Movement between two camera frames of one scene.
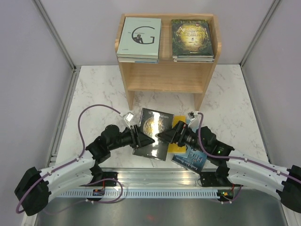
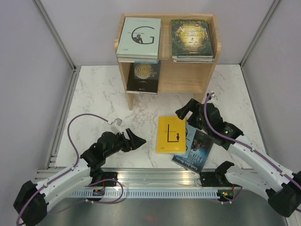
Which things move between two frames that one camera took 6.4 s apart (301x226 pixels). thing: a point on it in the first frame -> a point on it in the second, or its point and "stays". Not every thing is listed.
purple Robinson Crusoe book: [204, 60] stays
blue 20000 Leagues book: [138, 60] stays
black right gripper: [178, 133] -> [189, 106]
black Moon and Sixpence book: [152, 123] -> [144, 78]
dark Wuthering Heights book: [192, 159] stays
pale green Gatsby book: [140, 38] stays
